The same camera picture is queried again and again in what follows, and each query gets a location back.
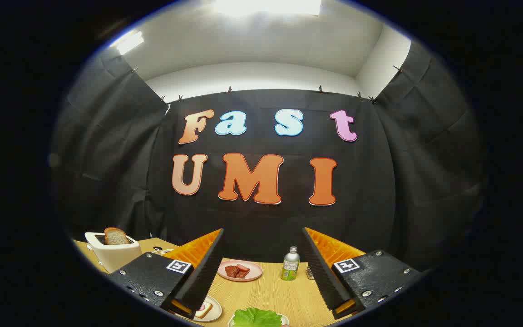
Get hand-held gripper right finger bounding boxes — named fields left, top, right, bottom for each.
left=301, top=227, right=421, bottom=320

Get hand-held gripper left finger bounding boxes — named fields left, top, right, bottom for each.
left=109, top=228, right=225, bottom=319

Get green lettuce leaf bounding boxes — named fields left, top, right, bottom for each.
left=233, top=308, right=283, bottom=327

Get toasted bread slice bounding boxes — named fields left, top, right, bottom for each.
left=104, top=228, right=130, bottom=246

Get green label metal bottle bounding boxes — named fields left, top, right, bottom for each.
left=281, top=246, right=301, bottom=281

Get round white plate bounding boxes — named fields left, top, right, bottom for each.
left=175, top=295, right=222, bottom=322

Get pink plate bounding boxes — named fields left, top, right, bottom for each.
left=217, top=260, right=263, bottom=282

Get square white plate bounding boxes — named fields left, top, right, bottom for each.
left=228, top=313, right=289, bottom=327

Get black backdrop cloth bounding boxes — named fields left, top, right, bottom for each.
left=48, top=39, right=487, bottom=273

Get white toaster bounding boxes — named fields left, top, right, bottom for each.
left=84, top=232, right=143, bottom=273

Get small ceiling light panel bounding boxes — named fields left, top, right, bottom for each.
left=111, top=31, right=145, bottom=55

